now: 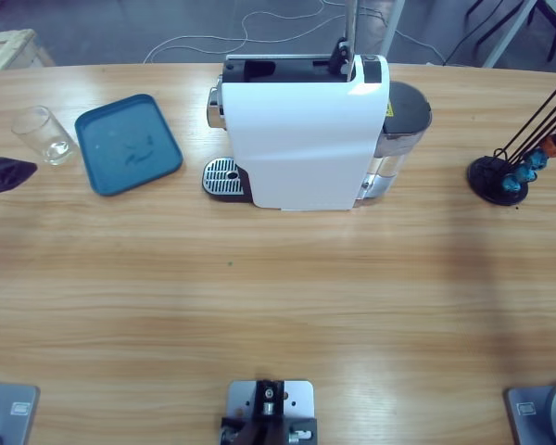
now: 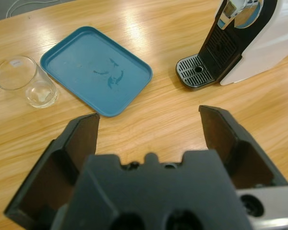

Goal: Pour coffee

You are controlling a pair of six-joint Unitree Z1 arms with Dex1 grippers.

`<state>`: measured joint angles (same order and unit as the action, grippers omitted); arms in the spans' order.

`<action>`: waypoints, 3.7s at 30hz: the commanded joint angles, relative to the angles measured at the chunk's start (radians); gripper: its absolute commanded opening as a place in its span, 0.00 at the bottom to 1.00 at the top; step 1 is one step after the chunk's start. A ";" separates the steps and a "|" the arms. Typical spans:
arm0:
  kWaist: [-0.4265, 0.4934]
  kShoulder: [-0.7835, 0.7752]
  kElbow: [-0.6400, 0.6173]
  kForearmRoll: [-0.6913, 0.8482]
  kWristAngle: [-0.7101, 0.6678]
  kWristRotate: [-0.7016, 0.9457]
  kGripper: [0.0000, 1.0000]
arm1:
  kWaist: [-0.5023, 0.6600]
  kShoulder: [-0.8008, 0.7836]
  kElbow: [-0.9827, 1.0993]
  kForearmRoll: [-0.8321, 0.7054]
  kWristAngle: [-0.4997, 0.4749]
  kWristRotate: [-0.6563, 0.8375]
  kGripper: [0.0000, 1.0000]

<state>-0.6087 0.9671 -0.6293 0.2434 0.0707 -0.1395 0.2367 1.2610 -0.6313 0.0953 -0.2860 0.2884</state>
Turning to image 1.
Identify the clear drinking glass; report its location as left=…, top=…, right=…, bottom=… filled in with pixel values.
left=11, top=105, right=81, bottom=167

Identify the chrome coffee machine lever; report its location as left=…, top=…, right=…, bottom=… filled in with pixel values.
left=328, top=0, right=360, bottom=83

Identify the white capsule coffee machine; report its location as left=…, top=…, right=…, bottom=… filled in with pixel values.
left=201, top=54, right=393, bottom=212

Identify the black capsule holder with rods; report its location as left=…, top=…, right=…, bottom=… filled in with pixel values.
left=466, top=76, right=556, bottom=207

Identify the light wooden crate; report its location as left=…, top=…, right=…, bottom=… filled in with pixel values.
left=0, top=28, right=57, bottom=73

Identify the white metal table leg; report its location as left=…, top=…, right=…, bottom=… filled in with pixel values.
left=483, top=0, right=538, bottom=70
left=378, top=0, right=407, bottom=59

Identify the teal plastic tray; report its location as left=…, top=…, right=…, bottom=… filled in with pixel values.
left=74, top=94, right=184, bottom=197

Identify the clear water tank black lid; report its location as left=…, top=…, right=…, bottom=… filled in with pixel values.
left=373, top=79, right=433, bottom=180

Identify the black metal chair frame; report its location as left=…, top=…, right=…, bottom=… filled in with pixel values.
left=526, top=0, right=556, bottom=62

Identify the black floor cable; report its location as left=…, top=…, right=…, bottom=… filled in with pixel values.
left=443, top=0, right=520, bottom=65

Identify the arm grey base plate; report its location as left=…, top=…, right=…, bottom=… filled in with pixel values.
left=0, top=379, right=42, bottom=445
left=503, top=379, right=556, bottom=445

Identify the white floor cable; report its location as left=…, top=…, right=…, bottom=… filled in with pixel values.
left=142, top=0, right=447, bottom=66

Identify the grey centre mount plate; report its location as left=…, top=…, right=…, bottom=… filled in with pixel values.
left=220, top=379, right=319, bottom=445

